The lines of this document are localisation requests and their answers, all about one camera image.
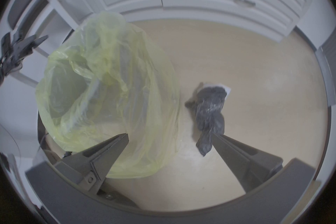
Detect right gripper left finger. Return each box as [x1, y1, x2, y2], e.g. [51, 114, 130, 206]
[54, 133, 130, 195]

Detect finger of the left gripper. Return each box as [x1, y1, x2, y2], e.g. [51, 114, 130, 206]
[13, 45, 35, 61]
[20, 35, 49, 49]

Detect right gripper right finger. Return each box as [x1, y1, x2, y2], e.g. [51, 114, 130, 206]
[211, 133, 284, 194]

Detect yellow plastic bag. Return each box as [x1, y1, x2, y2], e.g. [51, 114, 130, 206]
[35, 10, 181, 179]

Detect crumpled black plastic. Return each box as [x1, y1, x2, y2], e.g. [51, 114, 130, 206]
[185, 82, 227, 157]

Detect white trash bin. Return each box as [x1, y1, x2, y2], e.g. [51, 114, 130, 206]
[87, 21, 181, 179]

